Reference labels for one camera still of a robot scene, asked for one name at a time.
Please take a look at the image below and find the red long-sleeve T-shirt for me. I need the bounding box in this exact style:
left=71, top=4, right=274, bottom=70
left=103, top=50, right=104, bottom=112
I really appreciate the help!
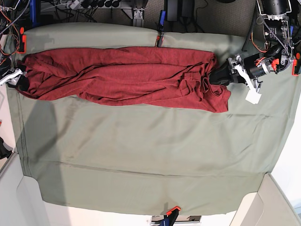
left=19, top=47, right=231, bottom=113

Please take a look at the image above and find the orange black clamp bottom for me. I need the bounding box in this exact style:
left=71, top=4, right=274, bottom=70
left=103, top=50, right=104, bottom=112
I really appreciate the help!
left=160, top=206, right=181, bottom=226

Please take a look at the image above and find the orange black clamp top left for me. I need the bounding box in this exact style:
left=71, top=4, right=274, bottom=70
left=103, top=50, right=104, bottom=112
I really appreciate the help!
left=17, top=27, right=27, bottom=54

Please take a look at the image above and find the white power strip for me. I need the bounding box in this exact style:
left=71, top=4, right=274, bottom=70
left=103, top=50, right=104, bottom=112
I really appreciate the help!
left=57, top=0, right=81, bottom=10

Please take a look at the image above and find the black object left edge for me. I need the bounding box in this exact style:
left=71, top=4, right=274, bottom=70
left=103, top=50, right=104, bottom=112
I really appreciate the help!
left=0, top=137, right=12, bottom=160

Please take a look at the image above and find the green table cloth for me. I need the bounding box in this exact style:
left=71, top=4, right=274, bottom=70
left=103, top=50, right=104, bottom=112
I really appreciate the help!
left=5, top=22, right=298, bottom=215

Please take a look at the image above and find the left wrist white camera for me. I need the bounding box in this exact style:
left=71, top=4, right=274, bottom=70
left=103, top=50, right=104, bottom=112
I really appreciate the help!
left=245, top=90, right=261, bottom=105

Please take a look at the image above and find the black power adapter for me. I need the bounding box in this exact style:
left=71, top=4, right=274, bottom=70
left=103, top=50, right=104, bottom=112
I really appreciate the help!
left=164, top=0, right=195, bottom=22

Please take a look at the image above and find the orange black clamp top middle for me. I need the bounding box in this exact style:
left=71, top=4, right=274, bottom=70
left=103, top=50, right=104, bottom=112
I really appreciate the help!
left=155, top=10, right=166, bottom=48

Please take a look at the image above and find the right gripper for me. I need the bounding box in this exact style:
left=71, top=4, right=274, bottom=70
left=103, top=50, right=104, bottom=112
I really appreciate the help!
left=0, top=58, right=30, bottom=91

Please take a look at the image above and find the orange black clamp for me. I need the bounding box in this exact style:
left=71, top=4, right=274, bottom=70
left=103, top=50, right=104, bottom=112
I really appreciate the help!
left=17, top=27, right=27, bottom=54
left=292, top=53, right=301, bottom=76
left=160, top=206, right=181, bottom=226
left=155, top=10, right=166, bottom=48

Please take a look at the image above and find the orange black clamp top right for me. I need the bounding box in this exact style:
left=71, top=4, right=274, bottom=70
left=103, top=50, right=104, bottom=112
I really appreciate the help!
left=292, top=53, right=301, bottom=76

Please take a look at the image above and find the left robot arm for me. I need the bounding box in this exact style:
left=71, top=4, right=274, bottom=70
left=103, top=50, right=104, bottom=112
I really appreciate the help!
left=209, top=0, right=301, bottom=92

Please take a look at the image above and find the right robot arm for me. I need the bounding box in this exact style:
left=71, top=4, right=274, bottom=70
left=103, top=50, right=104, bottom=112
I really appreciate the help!
left=0, top=1, right=30, bottom=91

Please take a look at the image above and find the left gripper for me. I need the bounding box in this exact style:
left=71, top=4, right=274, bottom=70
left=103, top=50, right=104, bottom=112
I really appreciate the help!
left=209, top=54, right=273, bottom=93

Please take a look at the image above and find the metal table leg bracket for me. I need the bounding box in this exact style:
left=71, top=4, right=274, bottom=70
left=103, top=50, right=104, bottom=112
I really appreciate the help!
left=133, top=8, right=144, bottom=27

